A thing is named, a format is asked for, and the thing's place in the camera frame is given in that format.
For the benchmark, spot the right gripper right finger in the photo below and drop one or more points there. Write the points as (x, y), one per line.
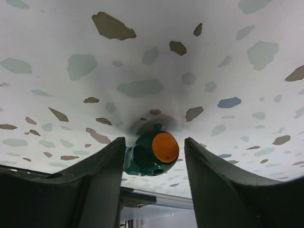
(226, 196)

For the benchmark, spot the aluminium frame rail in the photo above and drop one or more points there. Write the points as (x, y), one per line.
(165, 200)

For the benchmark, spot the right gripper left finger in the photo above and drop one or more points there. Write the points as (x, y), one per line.
(84, 195)

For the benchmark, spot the short green screwdriver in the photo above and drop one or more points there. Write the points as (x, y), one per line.
(153, 154)

